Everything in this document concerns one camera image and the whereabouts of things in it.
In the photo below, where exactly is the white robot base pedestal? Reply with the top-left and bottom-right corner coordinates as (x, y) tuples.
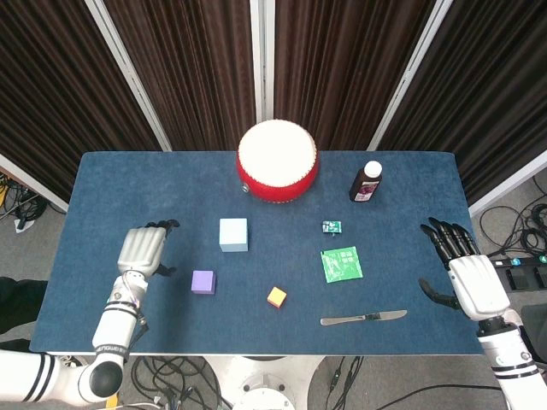
(203, 354), (326, 410)

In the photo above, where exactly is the dark brown curtain panel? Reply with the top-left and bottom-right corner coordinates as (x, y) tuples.
(0, 0), (167, 202)
(273, 0), (438, 151)
(379, 0), (547, 202)
(103, 0), (261, 151)

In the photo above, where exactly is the dark trouser leg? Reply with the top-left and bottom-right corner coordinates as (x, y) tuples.
(0, 276), (50, 337)

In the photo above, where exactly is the flat green sachet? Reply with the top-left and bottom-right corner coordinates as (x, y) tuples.
(320, 245), (365, 284)

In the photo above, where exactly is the red drum white skin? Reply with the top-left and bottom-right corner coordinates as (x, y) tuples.
(236, 119), (321, 205)

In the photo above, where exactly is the large light blue cube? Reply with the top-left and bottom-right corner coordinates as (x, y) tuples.
(218, 217), (250, 254)

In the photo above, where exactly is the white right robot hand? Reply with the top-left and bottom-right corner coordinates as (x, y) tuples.
(417, 216), (513, 323)

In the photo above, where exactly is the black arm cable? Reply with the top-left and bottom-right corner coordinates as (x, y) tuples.
(126, 313), (150, 356)

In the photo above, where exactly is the purple cube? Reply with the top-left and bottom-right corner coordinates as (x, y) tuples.
(190, 269), (217, 296)

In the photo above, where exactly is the silver butter knife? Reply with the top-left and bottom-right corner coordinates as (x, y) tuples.
(320, 309), (409, 327)

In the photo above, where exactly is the blue fabric table mat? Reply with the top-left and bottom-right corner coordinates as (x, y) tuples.
(29, 150), (482, 357)

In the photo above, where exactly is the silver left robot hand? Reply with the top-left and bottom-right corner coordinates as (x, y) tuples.
(116, 218), (181, 279)

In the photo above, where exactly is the black floor cable bundle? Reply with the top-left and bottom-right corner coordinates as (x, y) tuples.
(0, 172), (50, 224)
(477, 176), (547, 258)
(126, 355), (235, 410)

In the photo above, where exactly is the white partition post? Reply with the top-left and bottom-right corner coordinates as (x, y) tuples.
(0, 152), (70, 214)
(368, 0), (456, 152)
(468, 150), (547, 219)
(84, 0), (174, 153)
(249, 0), (276, 124)

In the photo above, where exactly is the dark grape juice bottle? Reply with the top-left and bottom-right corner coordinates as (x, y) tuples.
(348, 160), (383, 204)

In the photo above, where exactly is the small orange yellow cube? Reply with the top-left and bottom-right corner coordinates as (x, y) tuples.
(266, 285), (288, 310)

